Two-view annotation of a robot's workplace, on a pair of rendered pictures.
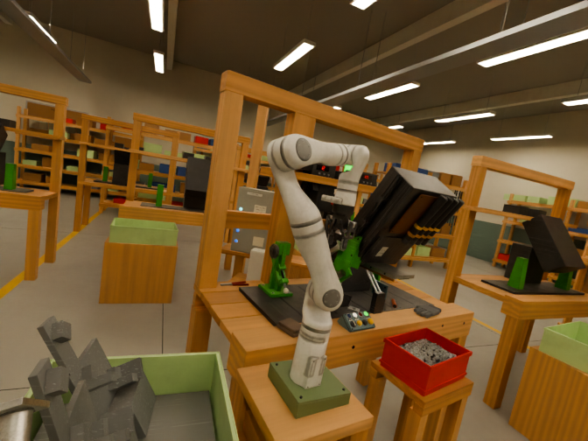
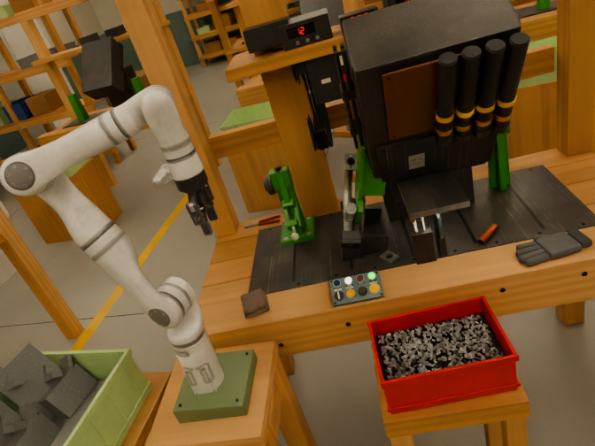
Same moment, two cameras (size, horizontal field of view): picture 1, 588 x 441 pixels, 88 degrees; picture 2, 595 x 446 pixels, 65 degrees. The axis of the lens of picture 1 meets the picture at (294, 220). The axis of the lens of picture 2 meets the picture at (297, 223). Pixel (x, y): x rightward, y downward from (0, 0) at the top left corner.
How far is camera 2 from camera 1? 1.17 m
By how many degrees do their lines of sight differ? 47
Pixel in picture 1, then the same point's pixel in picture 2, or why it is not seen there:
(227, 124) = (137, 37)
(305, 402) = (181, 411)
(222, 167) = not seen: hidden behind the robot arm
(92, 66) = not seen: outside the picture
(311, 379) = (196, 387)
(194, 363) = (112, 358)
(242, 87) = not seen: outside the picture
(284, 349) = (230, 334)
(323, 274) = (134, 295)
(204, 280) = (218, 228)
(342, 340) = (321, 319)
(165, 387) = (104, 373)
